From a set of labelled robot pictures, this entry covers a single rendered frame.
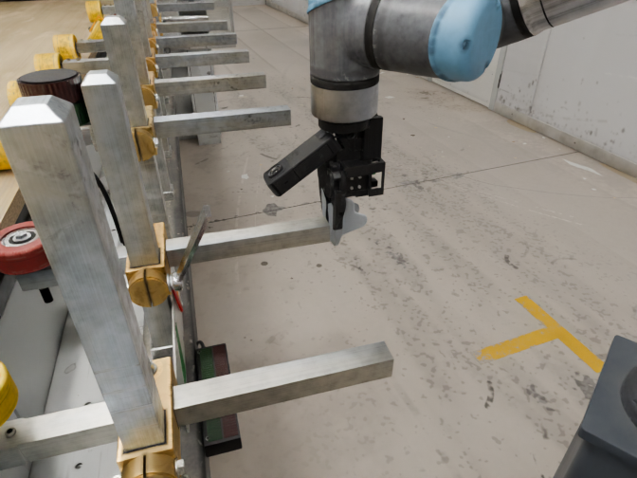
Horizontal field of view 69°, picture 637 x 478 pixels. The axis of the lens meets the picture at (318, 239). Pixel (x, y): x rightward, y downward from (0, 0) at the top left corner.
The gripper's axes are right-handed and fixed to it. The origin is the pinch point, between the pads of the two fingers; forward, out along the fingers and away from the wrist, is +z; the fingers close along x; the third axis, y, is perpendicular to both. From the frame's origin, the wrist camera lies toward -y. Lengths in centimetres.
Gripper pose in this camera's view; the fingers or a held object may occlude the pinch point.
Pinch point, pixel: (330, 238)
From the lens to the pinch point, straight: 74.6
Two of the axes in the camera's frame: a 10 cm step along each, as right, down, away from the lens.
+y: 9.6, -1.7, 2.1
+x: -2.7, -5.4, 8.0
